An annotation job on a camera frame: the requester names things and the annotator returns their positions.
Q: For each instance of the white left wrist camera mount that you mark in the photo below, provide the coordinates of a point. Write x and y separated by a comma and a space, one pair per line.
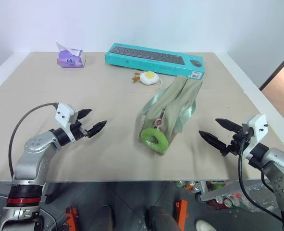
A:
63, 113

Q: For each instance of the teal keyboard box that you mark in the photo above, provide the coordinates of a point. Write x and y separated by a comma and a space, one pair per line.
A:
156, 61

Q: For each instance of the purple tissue pack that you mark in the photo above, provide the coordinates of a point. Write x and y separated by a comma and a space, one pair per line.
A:
69, 59

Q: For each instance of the clear bin with cans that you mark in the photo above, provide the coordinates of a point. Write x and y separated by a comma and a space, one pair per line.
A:
228, 195

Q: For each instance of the dark door frame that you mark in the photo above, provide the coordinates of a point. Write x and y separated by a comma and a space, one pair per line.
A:
278, 67

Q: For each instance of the green pencil pouch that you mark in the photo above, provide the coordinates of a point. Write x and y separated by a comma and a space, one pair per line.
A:
177, 101

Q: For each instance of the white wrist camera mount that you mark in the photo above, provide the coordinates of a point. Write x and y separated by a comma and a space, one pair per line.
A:
63, 113
258, 127

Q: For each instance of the beige table cover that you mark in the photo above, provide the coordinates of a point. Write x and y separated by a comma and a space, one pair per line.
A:
84, 156

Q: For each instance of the orange clamp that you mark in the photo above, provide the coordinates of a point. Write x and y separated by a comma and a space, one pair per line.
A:
70, 219
182, 214

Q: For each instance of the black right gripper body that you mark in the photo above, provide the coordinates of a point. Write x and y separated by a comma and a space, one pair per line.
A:
238, 144

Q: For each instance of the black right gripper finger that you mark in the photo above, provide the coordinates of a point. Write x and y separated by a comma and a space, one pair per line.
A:
213, 142
228, 124

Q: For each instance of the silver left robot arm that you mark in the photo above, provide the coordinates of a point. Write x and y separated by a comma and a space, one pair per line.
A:
31, 154

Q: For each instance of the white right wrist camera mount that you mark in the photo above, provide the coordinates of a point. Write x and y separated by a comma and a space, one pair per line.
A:
258, 127

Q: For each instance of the dark rounded shape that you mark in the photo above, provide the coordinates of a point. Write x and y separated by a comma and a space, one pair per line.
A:
159, 219

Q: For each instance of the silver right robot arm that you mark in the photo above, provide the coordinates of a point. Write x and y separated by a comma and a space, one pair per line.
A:
276, 166

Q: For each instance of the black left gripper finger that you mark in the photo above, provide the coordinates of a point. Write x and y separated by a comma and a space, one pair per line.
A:
96, 128
84, 113

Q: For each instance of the pink zipper pull charm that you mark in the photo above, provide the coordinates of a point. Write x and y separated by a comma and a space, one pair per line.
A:
158, 122

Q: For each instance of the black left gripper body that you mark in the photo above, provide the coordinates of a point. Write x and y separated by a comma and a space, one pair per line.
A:
78, 132

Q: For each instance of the white shoe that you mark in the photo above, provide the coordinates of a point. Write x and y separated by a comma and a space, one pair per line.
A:
205, 226

